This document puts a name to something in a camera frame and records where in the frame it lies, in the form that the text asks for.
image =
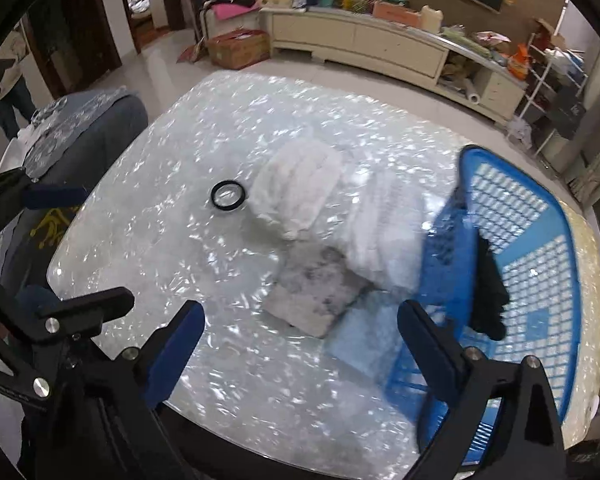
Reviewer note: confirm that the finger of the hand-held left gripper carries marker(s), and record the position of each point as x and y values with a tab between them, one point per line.
95	305
55	196

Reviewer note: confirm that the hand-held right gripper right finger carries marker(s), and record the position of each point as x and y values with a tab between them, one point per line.
427	352

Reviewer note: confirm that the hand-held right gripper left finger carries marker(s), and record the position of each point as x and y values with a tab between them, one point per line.
176	355

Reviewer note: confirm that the blue grey cloth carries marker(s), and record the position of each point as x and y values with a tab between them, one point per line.
360	342

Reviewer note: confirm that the black garment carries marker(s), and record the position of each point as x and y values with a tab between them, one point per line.
487	295

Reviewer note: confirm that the white striped garment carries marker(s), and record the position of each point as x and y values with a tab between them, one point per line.
385	240

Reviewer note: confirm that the mottled grey towel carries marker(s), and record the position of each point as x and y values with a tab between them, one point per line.
315	290

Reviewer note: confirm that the blue plastic laundry basket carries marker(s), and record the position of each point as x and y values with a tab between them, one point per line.
520	240

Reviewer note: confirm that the small white fluffy towel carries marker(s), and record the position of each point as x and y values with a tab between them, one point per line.
300	195

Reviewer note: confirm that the patterned seat cushion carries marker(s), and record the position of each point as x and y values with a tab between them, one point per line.
70	120

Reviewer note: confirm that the grey chair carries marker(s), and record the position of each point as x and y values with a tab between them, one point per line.
117	120

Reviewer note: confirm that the brown cardboard box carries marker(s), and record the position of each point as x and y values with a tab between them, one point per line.
240	49

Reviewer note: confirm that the white plastic bag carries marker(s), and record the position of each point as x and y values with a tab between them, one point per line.
520	131

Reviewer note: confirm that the chair with pink cushion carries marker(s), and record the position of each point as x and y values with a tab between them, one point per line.
230	7

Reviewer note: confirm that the paper towel roll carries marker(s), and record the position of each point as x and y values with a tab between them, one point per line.
472	94

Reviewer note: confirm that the orange snack bag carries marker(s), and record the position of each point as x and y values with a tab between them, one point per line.
521	60

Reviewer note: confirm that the cream tv cabinet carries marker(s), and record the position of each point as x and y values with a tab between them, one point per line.
380	47

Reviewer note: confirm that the white plastic jug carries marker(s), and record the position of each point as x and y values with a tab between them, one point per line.
432	19

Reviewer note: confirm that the orange cardboard box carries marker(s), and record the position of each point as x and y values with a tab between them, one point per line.
392	12

